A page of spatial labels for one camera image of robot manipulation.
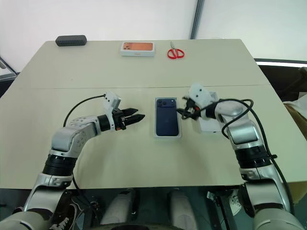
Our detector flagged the black oblong case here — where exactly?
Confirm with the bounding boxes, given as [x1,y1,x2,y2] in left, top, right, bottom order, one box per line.
[55,34,87,47]

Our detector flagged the white phone box lid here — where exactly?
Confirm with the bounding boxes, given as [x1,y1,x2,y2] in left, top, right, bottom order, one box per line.
[199,91,225,135]

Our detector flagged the dark bench with white edge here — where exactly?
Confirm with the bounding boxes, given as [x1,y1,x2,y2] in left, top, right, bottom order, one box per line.
[253,57,307,103]

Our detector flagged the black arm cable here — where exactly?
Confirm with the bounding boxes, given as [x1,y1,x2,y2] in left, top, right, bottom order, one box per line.
[191,98,295,216]
[63,95,106,127]

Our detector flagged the black table leg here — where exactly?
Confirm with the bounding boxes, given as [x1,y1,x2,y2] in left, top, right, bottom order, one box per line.
[216,191,238,230]

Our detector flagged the glass display case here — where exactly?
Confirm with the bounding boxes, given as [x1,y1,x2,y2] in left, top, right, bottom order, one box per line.
[0,55,19,82]

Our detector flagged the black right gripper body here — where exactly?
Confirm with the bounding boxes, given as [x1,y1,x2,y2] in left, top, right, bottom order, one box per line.
[186,99,201,121]

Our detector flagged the white left robot leg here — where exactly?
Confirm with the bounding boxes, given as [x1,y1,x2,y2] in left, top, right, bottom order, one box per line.
[100,190,135,226]

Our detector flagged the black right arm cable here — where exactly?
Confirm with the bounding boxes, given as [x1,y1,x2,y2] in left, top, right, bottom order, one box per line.
[191,98,295,216]

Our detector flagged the grey metal pole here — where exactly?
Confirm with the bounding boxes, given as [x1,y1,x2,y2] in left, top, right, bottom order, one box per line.
[190,0,206,40]

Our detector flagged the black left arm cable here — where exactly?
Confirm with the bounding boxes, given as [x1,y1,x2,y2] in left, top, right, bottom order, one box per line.
[63,95,106,127]

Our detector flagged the dark blue smartphone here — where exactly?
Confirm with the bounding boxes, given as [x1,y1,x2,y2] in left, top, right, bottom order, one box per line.
[155,97,179,136]

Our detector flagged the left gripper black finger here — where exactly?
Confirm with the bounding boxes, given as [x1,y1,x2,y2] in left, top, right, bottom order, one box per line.
[125,114,146,126]
[122,108,139,117]

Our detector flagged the white right robot leg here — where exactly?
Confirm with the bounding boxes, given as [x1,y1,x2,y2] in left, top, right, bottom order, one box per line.
[168,190,198,230]

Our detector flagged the orange printed phone box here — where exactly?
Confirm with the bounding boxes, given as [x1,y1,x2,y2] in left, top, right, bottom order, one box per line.
[120,41,155,58]

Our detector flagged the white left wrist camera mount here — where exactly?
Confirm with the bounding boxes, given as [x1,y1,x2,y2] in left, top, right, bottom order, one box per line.
[102,91,122,131]

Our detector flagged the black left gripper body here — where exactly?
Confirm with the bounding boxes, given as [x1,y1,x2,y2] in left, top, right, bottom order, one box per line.
[112,108,128,131]

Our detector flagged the white phone box base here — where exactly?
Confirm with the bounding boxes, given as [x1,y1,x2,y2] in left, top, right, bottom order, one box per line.
[153,96,182,139]

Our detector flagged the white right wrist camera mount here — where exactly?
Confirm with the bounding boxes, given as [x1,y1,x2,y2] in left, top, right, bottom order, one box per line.
[188,82,215,120]

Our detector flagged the red handled scissors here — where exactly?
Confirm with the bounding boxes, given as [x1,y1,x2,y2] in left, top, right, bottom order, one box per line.
[167,41,186,59]

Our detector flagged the white robot leg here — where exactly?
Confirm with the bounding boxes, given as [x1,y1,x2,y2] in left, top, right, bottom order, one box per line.
[168,190,198,230]
[100,190,135,226]

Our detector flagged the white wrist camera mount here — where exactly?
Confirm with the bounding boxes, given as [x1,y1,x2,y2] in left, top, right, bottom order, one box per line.
[102,91,122,131]
[188,82,215,120]

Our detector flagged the black white sneaker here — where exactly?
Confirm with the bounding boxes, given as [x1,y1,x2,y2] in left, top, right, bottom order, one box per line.
[50,191,82,230]

